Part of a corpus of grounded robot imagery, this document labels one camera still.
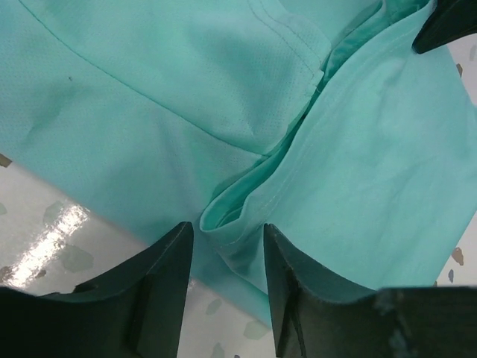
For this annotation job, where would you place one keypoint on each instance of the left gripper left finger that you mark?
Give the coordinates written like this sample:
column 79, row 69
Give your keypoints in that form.
column 133, row 310

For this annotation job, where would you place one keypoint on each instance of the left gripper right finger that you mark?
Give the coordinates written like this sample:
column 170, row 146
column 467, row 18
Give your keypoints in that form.
column 318, row 313

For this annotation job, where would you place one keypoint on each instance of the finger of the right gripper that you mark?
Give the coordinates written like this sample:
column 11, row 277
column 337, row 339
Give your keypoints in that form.
column 449, row 21

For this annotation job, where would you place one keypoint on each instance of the teal green t-shirt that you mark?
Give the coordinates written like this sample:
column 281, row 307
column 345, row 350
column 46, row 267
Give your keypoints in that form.
column 315, row 116

